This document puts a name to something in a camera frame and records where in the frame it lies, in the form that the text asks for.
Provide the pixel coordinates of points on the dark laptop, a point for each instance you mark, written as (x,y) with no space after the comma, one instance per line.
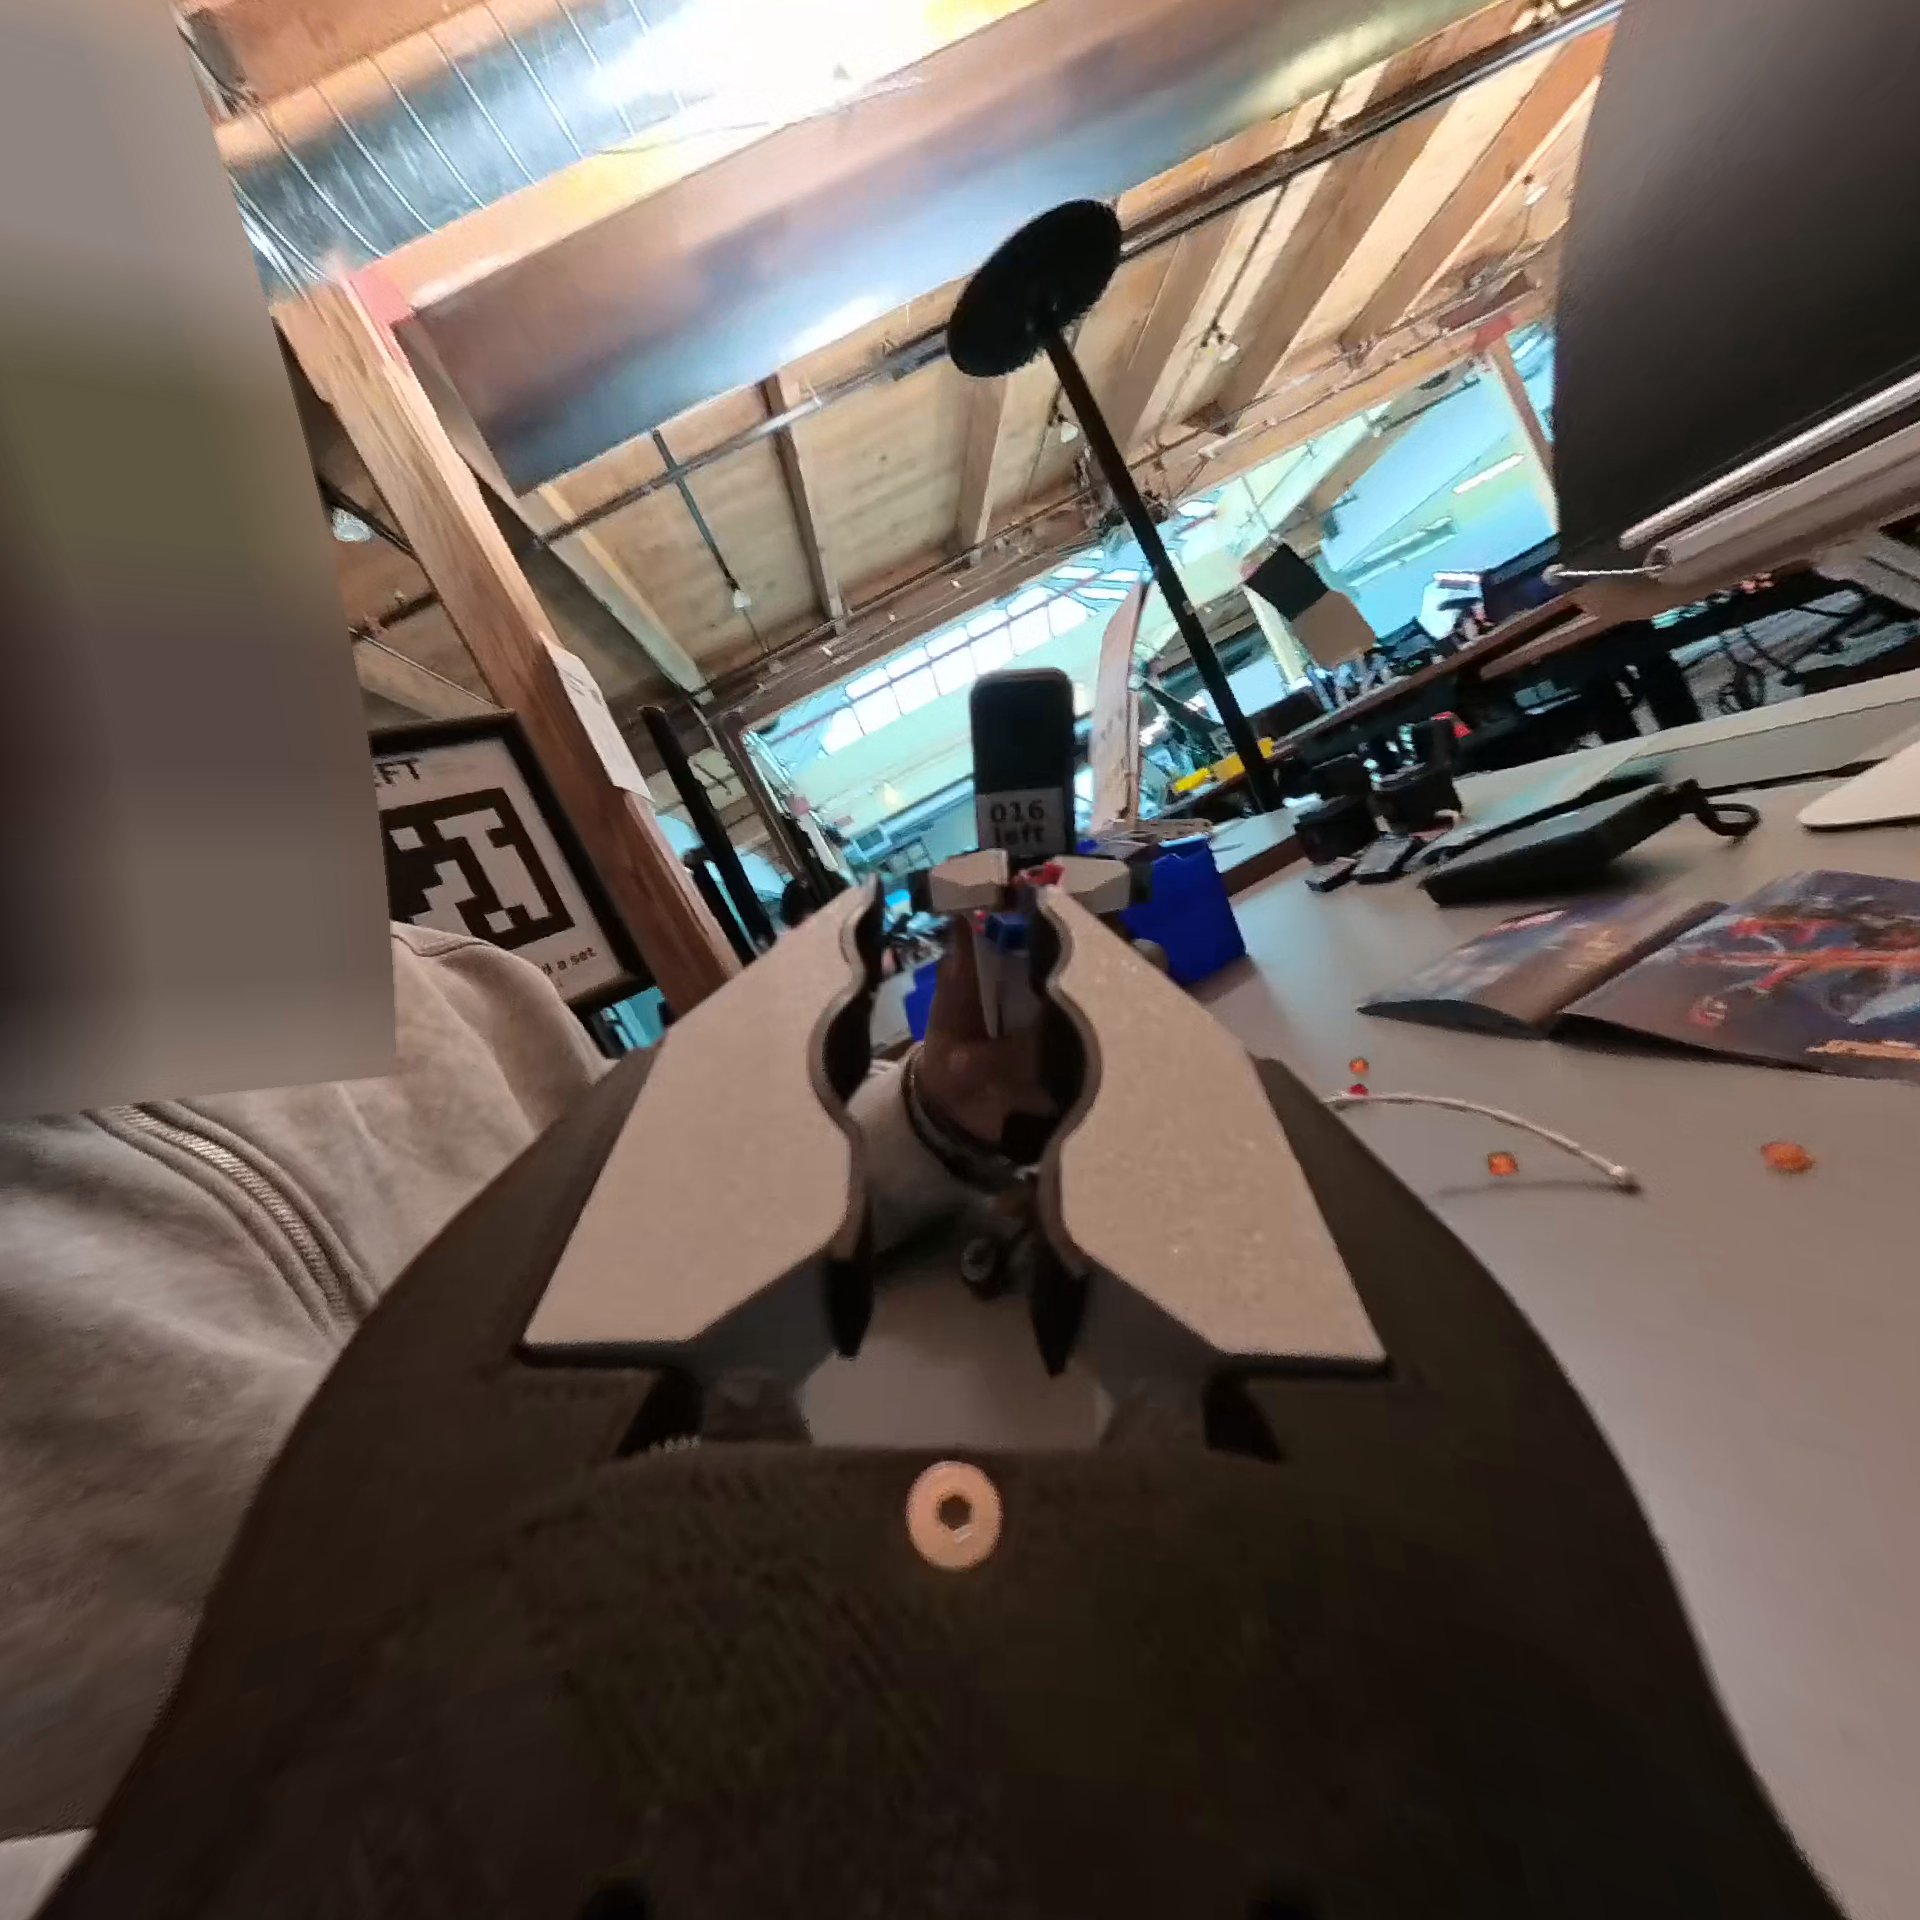
(1724,224)

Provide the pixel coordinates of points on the person's grey hoodie torso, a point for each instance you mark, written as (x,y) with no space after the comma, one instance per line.
(180,1276)

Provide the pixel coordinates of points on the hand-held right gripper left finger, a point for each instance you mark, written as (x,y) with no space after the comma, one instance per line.
(704,1184)

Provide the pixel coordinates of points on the wooden post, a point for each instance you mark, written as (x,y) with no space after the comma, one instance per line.
(494,630)

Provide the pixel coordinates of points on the white paper sheet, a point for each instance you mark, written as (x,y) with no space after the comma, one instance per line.
(598,714)

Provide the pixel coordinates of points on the black floor lamp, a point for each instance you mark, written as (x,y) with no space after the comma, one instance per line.
(1035,285)

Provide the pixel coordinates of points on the framed black white marker sign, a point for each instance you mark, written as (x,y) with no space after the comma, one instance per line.
(451,870)

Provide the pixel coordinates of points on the lego instruction booklet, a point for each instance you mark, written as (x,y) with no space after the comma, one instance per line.
(1575,960)

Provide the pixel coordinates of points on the flat black battery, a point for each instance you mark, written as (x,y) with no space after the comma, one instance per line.
(1331,876)
(1387,861)

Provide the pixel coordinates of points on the black metal stand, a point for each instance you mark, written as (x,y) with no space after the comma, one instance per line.
(713,839)

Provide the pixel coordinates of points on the silver laptop stand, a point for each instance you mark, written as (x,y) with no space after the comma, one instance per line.
(1799,534)

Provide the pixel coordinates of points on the black and tan hanging board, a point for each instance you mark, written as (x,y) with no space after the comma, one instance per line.
(1305,600)

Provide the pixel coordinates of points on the person's left hand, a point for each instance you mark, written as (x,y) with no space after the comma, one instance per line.
(968,1074)

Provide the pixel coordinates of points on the brown background desk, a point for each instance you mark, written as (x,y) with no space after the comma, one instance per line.
(1424,675)

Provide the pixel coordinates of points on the grey flat pouch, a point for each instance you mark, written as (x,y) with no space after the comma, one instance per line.
(1559,787)

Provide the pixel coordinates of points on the red blue lego minifigure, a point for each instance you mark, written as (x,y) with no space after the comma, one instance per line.
(1008,936)

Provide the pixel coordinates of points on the tall cardboard display board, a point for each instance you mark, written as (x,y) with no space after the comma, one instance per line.
(1118,704)

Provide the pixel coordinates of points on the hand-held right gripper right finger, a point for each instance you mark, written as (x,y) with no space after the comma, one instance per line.
(1201,1184)

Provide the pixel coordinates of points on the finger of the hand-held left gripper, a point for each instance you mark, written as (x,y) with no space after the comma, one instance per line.
(968,886)
(1089,886)

